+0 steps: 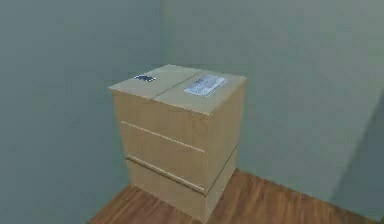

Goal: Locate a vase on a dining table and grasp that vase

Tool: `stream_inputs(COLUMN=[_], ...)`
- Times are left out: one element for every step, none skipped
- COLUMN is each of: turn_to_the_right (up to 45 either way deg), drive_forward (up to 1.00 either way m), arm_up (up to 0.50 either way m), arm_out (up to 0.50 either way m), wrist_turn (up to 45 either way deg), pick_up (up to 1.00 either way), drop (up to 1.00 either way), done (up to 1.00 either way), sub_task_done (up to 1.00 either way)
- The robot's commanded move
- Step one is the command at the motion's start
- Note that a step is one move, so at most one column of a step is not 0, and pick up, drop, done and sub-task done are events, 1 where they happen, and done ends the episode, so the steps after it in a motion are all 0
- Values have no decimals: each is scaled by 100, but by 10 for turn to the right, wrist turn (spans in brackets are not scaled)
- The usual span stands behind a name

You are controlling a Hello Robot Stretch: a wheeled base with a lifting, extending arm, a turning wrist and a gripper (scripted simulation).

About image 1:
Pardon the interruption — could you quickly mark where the white paper label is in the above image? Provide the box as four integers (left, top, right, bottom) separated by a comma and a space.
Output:
183, 74, 227, 98

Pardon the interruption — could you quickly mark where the tan cardboard box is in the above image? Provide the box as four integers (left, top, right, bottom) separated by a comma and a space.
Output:
107, 63, 248, 224

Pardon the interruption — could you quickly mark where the small dark blue label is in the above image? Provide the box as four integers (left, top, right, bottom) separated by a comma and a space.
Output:
133, 74, 157, 83

